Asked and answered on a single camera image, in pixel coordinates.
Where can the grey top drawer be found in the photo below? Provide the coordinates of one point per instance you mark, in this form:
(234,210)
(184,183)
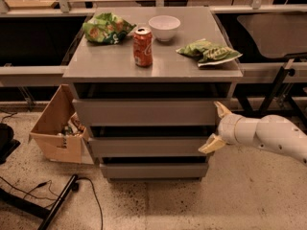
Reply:
(147,113)

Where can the black object at left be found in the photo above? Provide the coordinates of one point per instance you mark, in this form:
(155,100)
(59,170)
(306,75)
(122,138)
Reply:
(7,143)

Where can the grey bottom drawer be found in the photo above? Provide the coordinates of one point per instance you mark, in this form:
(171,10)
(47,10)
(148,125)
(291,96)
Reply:
(154,171)

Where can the green chip bag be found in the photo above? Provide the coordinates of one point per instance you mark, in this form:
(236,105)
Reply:
(107,28)
(208,53)

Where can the cardboard box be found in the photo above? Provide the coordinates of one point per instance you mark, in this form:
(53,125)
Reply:
(58,131)

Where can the white bowl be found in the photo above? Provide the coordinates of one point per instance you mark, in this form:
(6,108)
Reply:
(164,27)

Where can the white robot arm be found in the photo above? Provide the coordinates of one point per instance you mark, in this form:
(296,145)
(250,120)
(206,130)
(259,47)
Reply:
(272,133)

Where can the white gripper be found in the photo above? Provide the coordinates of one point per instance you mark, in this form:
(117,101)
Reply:
(229,127)

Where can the grey drawer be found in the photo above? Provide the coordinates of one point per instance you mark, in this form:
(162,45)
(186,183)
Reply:
(146,146)
(147,113)
(154,171)

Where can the grey middle drawer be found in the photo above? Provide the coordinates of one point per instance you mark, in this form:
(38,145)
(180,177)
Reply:
(146,146)

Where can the green chip bag left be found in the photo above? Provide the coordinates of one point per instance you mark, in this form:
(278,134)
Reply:
(107,28)

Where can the grey drawer cabinet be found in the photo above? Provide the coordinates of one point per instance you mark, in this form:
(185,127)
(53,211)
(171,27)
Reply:
(100,73)

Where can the black stand leg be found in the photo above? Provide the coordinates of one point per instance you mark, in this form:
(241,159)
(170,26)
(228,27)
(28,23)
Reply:
(44,213)

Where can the green chip bag right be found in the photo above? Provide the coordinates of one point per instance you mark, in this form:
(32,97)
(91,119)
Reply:
(208,53)

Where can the orange soda can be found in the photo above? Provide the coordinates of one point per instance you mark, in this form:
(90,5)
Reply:
(142,47)

